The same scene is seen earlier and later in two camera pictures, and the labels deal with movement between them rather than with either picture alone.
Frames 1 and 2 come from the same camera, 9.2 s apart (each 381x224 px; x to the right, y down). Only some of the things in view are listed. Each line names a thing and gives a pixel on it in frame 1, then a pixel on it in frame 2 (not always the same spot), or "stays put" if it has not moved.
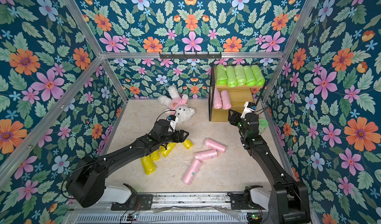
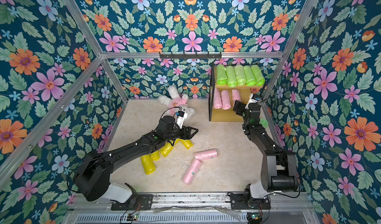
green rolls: (250, 78) stays put
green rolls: (240, 75) stays put
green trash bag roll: (222, 78) stays put
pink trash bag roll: (213, 144) → (235, 95)
